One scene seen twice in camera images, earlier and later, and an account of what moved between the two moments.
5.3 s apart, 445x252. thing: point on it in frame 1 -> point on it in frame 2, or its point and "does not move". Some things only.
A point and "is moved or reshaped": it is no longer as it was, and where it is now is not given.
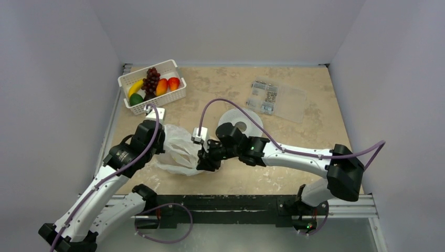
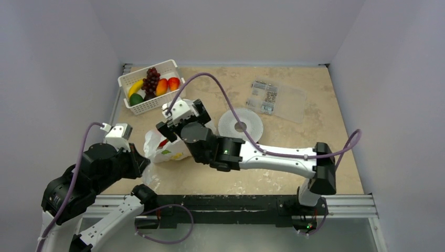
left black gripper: [160, 148] -> [138, 160]
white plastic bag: [181, 153] is moved or reshaped
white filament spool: [234, 115] does not move
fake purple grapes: [150, 84] does not move
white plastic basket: [167, 70] does not move
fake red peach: [173, 83] does not move
